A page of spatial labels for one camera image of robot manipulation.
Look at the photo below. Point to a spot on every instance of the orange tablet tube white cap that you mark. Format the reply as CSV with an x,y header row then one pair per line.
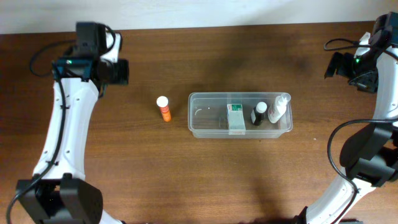
x,y
163,104

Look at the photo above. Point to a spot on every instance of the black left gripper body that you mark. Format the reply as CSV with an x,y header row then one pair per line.
x,y
120,71

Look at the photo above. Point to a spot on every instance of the white green medicine box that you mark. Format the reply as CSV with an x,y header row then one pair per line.
x,y
236,123

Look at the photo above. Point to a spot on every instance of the dark bottle white cap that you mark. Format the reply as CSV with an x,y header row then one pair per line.
x,y
258,113

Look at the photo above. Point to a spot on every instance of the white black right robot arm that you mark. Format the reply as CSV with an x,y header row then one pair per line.
x,y
365,162

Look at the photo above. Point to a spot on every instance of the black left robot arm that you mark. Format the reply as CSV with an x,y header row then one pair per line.
x,y
58,191

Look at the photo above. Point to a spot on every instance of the white spray bottle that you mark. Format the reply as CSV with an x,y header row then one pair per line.
x,y
279,107

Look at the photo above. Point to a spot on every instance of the clear plastic container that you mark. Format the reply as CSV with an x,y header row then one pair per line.
x,y
208,115

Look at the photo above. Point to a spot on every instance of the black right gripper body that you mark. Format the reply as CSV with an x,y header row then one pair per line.
x,y
362,71

